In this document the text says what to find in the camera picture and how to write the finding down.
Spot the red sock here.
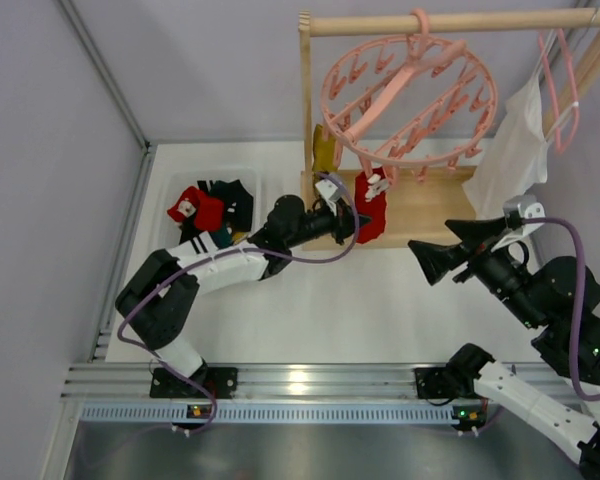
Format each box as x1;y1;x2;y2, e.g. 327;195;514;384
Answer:
354;172;387;244
166;186;224;232

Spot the mustard yellow sock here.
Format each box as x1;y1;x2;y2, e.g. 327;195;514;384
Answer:
312;124;336;172

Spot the teal green sock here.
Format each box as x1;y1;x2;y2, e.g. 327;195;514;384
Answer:
212;225;233;249

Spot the black striped sock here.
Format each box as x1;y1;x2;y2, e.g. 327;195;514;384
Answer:
179;180;254;245

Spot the white striped sock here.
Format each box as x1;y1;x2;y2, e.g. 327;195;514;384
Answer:
178;232;219;256

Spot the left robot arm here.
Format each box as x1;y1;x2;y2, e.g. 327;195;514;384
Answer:
115;195;371;386

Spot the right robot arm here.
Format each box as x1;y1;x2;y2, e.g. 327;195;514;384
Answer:
408;214;600;479

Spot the pink round clip hanger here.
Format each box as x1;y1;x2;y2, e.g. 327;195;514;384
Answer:
315;8;498;183

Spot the pink clothes hanger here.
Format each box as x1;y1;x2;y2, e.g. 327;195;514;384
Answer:
536;28;581;154

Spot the wooden clothes rack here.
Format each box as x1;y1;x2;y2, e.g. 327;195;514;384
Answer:
298;8;600;248

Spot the white undershirt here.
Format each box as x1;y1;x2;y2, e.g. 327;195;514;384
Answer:
463;75;548;220

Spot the clear plastic basket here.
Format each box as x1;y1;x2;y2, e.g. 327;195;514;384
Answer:
143;166;262;253

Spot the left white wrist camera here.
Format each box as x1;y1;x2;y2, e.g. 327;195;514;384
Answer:
314;178;344;203

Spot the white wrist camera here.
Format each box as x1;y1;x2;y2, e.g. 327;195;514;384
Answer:
494;194;545;250
314;178;344;203

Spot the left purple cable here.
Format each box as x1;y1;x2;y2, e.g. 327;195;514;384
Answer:
116;172;361;441

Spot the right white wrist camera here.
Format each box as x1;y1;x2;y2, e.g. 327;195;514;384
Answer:
494;194;545;250

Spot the aluminium rail frame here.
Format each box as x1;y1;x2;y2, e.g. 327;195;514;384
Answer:
61;363;420;401

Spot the white slotted cable duct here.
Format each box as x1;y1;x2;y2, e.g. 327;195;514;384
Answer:
79;402;481;426

